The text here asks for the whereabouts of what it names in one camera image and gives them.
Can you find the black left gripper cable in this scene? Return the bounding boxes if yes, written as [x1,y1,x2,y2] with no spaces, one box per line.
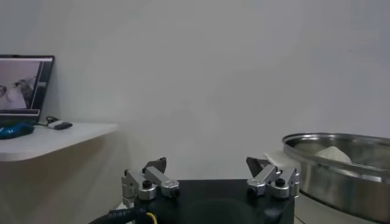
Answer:
[88,206,159,224]

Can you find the white steamed baozi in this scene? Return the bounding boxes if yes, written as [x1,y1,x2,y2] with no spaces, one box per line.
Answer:
[315,145,353,164]

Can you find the stainless steel steamer basket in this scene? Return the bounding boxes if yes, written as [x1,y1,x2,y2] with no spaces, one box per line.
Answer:
[282,132,390,224]

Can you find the blue computer mouse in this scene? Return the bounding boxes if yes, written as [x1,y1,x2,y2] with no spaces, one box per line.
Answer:
[0,122,35,141]

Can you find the black looped cord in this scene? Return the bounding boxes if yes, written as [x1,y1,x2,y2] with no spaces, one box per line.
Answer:
[36,116,60,126]

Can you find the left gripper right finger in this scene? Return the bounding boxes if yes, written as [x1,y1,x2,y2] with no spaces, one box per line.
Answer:
[245,156,302,199]

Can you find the small black device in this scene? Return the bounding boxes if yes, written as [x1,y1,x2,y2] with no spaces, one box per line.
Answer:
[54,121,74,131]

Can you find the white side table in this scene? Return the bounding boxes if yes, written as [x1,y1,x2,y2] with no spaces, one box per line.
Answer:
[0,121,119,163]

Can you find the black laptop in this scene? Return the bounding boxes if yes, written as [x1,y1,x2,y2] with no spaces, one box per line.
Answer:
[0,54,55,127]

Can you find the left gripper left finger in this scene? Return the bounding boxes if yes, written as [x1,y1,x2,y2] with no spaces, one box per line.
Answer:
[121,156,181,208]

